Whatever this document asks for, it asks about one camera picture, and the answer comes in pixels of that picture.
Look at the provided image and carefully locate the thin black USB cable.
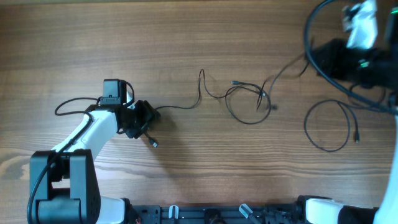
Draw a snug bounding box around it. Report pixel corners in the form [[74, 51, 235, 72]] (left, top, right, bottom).
[[143, 68, 265, 149]]

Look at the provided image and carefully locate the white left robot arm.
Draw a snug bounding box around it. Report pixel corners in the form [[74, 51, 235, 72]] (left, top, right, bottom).
[[27, 79, 160, 223]]

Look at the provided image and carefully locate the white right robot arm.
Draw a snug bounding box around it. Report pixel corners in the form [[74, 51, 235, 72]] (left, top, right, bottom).
[[303, 1, 397, 223]]

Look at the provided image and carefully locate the black left camera cable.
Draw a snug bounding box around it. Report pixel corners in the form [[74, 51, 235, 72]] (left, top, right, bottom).
[[27, 97, 100, 224]]

